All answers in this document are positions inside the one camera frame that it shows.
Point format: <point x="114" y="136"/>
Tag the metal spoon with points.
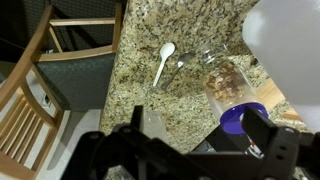
<point x="182" y="60"/>

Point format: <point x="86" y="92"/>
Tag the white plastic spoon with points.
<point x="166" y="51"/>

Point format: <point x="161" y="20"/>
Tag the clear jar with purple lid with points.
<point x="228" y="90"/>

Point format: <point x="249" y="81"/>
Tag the white and orange bottle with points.
<point x="254" y="150"/>

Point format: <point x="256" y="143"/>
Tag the wooden chair with grey seat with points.
<point x="42" y="86"/>

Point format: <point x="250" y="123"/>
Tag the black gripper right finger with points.
<point x="260" y="129"/>

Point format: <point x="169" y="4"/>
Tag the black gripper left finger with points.
<point x="137" y="117"/>

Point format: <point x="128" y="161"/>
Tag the wooden cutting board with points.
<point x="270" y="96"/>

